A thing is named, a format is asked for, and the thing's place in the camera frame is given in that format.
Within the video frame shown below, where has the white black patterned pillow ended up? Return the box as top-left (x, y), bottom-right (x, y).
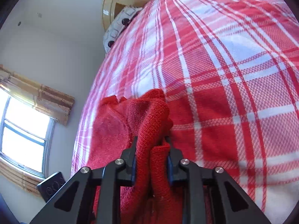
top-left (103, 6), bottom-right (143, 54)

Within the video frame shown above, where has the red white plaid bedspread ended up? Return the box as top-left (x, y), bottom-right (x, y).
top-left (71, 0), bottom-right (298, 223)

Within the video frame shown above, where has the beige side window curtain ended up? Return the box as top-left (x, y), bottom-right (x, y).
top-left (1, 66), bottom-right (75, 196)

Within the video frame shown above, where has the side window with frame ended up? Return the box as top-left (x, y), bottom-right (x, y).
top-left (1, 85), bottom-right (55, 178)

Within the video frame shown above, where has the red knit sweater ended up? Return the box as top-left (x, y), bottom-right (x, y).
top-left (87, 89), bottom-right (195, 223)

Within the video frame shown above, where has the black wall switch plate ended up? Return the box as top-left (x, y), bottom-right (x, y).
top-left (36, 171), bottom-right (66, 203)

